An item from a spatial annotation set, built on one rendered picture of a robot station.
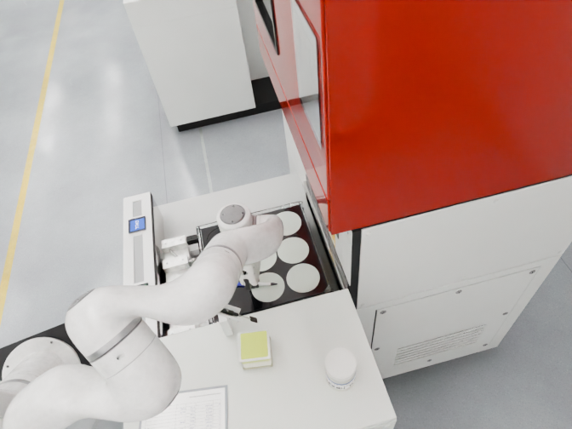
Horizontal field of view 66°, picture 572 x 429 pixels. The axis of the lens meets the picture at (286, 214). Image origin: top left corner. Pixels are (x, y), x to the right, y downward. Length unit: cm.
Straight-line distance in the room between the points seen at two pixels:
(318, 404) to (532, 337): 147
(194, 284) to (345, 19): 46
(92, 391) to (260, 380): 45
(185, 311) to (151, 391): 13
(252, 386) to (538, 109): 87
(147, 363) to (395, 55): 61
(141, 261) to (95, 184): 186
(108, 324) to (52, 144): 307
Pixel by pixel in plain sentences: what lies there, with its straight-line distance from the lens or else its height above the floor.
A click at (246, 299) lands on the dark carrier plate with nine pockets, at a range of 131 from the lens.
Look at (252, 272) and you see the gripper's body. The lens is 118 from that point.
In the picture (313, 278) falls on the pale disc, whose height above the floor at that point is 90.
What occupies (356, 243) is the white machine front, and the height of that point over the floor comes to 117.
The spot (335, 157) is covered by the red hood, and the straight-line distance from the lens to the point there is 82.
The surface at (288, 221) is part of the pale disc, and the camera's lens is 145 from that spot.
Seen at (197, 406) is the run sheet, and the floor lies 97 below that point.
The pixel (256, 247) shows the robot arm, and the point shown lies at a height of 125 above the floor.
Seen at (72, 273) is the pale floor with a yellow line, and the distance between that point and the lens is 281.
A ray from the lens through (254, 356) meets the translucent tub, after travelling 109.
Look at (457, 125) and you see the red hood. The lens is 90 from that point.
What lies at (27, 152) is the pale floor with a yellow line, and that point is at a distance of 378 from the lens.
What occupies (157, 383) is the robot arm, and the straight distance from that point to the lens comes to 76.
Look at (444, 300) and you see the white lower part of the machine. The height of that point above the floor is 72.
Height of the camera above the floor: 204
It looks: 51 degrees down
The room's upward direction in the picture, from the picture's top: 9 degrees counter-clockwise
